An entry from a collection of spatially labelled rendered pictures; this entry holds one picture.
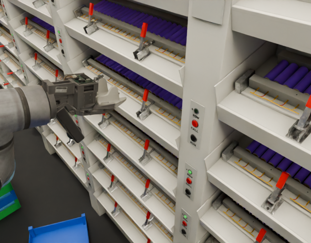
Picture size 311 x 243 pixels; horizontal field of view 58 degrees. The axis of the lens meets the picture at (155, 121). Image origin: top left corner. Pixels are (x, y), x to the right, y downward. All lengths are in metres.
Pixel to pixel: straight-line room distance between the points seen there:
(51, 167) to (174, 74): 1.60
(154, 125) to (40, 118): 0.34
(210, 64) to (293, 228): 0.36
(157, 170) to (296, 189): 0.45
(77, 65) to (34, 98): 0.57
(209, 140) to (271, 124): 0.16
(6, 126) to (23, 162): 1.65
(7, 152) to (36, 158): 1.59
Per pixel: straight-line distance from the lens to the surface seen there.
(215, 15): 0.53
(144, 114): 0.85
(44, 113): 0.63
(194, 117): 0.64
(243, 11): 0.50
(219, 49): 0.54
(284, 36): 0.48
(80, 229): 1.75
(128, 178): 1.19
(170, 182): 0.91
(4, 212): 1.94
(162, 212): 1.08
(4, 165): 0.67
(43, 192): 2.00
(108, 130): 1.13
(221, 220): 0.84
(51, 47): 1.41
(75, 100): 0.67
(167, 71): 0.69
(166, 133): 0.79
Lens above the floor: 1.43
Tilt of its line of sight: 36 degrees down
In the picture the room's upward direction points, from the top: straight up
